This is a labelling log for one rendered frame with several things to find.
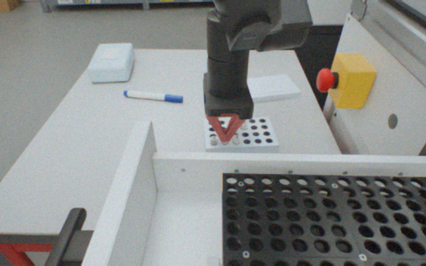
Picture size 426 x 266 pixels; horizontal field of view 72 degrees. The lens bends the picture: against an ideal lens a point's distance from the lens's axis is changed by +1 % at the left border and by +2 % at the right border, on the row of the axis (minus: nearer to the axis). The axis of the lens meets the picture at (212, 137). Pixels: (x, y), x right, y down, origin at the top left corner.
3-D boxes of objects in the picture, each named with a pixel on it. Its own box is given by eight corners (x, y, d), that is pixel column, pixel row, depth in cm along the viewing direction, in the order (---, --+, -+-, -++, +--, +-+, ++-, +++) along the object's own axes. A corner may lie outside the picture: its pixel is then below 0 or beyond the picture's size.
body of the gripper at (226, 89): (242, 81, 48) (246, 36, 43) (254, 118, 40) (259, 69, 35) (203, 83, 47) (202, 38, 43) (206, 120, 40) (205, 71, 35)
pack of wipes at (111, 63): (129, 82, 72) (126, 66, 69) (90, 84, 72) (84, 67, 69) (135, 56, 84) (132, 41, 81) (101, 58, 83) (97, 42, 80)
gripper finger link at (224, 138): (241, 123, 52) (245, 76, 46) (247, 149, 47) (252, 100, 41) (203, 124, 52) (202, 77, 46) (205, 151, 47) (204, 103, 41)
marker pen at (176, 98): (123, 97, 67) (122, 91, 66) (126, 94, 68) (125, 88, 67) (181, 103, 65) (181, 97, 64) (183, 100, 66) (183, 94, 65)
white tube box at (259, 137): (205, 164, 51) (205, 148, 48) (203, 134, 57) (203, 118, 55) (276, 161, 51) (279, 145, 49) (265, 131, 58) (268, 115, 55)
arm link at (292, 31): (223, -57, 29) (243, 24, 28) (327, -62, 31) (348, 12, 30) (204, 13, 40) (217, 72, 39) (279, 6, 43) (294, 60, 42)
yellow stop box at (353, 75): (332, 109, 50) (345, 71, 45) (321, 88, 55) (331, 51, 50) (362, 110, 49) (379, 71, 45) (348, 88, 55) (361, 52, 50)
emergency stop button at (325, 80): (318, 96, 50) (324, 75, 47) (313, 84, 53) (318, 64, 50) (336, 97, 50) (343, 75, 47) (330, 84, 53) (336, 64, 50)
